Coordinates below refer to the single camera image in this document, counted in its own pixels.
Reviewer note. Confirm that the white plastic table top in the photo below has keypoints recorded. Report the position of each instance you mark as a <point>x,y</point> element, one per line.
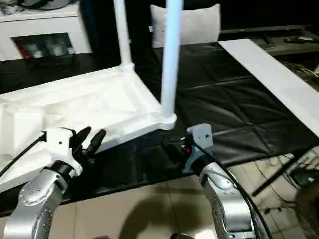
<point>87,94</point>

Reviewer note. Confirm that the white plastic table leg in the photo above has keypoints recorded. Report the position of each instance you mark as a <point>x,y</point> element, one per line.
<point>170,49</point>
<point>123,32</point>

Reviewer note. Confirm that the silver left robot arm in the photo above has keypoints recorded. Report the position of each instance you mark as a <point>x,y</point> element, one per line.
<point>37,199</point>

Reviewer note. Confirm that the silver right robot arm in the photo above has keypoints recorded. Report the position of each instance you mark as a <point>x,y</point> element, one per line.
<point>224,194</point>

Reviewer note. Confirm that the black work mat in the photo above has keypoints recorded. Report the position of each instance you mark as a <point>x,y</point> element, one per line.
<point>236,99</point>

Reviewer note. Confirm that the small white jar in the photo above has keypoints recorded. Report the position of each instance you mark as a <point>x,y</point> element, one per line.
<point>37,53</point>
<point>57,51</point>
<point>70,51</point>

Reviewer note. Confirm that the black metal floor bar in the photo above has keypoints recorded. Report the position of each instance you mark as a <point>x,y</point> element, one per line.
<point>274,178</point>

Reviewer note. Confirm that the black furniture with gold label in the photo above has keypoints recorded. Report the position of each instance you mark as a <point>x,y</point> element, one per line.
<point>104,25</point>

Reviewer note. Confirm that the white flat board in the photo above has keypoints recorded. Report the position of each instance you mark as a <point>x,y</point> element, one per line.
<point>269,69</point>

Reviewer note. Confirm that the white sideboard with glass doors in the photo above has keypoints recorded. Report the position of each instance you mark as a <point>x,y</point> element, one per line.
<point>49,22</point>

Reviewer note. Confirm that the grey cushion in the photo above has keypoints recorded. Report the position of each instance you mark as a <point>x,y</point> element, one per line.
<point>194,25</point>

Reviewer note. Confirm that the grey rounded bag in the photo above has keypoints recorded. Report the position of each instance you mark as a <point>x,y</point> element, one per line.
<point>49,3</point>

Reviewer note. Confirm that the dark clutter pile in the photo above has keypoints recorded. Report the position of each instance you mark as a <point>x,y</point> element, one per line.
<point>11,10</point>

